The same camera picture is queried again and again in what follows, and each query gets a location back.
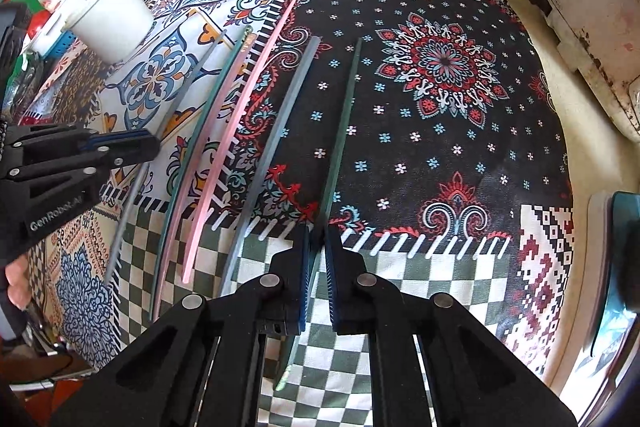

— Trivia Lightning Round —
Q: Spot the blue-grey chopstick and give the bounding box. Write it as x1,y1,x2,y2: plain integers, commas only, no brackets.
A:
219,34,321,295

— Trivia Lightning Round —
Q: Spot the teal scale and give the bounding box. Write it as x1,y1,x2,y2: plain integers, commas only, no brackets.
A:
561,192,639,426

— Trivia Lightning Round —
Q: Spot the white ceramic utensil cup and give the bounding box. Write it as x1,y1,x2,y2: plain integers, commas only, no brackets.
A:
63,0,154,64

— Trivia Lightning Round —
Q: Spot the patchwork patterned tablecloth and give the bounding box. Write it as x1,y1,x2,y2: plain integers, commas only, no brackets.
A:
39,0,573,426

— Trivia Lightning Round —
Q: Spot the white appliance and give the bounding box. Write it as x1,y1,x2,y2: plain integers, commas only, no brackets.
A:
546,0,639,142

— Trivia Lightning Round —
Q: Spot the person's left hand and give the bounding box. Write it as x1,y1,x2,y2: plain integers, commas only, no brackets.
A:
6,255,32,311

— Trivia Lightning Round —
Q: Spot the grey chopstick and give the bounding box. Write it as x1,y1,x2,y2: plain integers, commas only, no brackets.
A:
103,30,227,285

